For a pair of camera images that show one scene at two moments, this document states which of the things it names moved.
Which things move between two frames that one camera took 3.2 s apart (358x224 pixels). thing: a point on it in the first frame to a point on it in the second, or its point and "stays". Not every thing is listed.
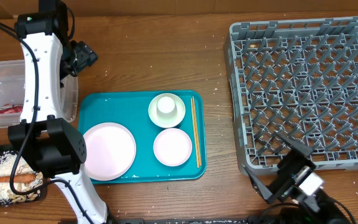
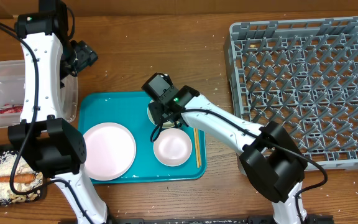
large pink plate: [110, 151] stays
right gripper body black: [289, 164] to [160, 107]
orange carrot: [25, 178] stays
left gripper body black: [76, 57] stays
